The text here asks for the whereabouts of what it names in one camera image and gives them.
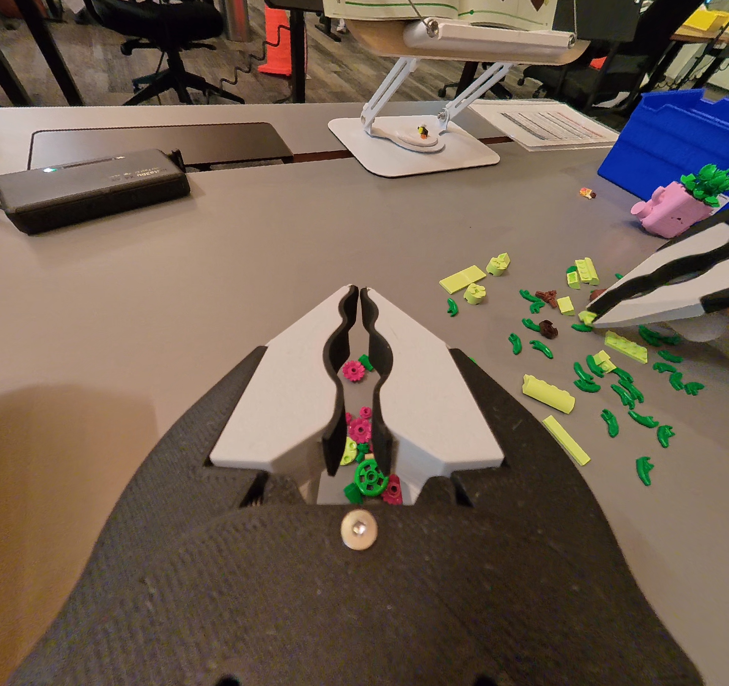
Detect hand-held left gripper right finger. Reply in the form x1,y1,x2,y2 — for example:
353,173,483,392
360,285,505,506

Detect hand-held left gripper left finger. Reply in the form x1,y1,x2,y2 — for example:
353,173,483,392
210,284,360,506

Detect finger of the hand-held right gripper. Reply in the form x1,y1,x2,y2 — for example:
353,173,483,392
589,214,729,309
590,258,729,330

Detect pile of small flower pieces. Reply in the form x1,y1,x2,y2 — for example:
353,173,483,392
341,356,406,506

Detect lime slope toy brick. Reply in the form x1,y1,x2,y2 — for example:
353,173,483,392
522,374,576,415

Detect pink toy pot with plant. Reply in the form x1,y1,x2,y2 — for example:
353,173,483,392
629,163,729,238

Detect green toy wheel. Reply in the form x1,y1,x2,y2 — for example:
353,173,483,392
354,458,390,496

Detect blue storage bin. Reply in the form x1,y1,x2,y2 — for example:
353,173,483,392
597,89,729,214

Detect narrow lime toy tile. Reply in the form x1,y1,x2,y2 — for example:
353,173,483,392
542,414,591,466

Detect large lime toy tile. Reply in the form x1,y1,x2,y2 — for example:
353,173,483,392
439,266,488,294

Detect scattered green leaf pieces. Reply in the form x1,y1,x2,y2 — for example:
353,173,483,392
446,266,705,487

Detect laminated paper sheet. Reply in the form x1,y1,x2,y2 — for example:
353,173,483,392
468,98,620,152

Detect small yellow background bin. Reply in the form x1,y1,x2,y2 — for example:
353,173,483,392
680,8,729,34

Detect white book stand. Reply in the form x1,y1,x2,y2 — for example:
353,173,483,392
327,16,590,179

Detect flat black power bank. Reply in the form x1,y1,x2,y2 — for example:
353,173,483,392
0,149,191,236

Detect orange traffic cone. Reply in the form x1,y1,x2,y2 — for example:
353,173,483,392
257,5,297,77

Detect silver metal trash can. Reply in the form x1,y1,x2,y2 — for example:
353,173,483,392
221,0,251,43

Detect black office chair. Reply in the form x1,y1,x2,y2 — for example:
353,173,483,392
85,0,246,107

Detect dark table cable hatch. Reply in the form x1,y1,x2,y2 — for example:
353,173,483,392
28,122,294,173

